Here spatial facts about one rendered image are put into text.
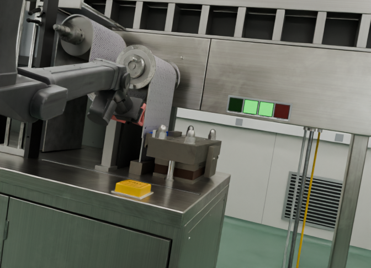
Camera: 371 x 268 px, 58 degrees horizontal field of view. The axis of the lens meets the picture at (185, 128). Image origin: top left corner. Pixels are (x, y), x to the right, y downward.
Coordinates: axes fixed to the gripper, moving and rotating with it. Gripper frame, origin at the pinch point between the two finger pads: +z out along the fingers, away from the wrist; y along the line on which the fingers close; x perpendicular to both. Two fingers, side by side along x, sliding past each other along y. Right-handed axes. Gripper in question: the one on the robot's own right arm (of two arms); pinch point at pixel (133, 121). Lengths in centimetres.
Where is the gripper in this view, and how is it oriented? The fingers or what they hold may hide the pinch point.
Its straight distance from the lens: 105.4
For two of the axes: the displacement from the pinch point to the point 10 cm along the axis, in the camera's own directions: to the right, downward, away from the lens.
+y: 9.4, 1.7, -2.9
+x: 2.9, -8.6, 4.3
